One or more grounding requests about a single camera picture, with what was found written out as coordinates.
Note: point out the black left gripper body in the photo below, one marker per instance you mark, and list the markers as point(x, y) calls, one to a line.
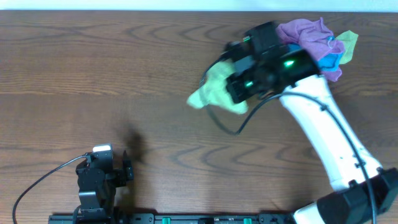
point(112, 179)

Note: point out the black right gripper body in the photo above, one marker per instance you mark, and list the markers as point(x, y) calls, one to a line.
point(243, 86)

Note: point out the light green microfiber cloth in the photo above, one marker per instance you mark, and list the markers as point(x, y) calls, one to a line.
point(214, 92)

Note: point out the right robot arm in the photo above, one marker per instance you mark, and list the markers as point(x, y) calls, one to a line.
point(272, 68)

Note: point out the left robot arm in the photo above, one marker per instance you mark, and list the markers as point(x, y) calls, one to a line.
point(98, 203)

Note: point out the purple microfiber cloth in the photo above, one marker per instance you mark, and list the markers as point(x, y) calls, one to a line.
point(312, 37)

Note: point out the blue microfiber cloth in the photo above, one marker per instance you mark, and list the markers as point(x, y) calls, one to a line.
point(328, 63)

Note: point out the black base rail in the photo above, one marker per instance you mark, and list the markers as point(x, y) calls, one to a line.
point(148, 218)

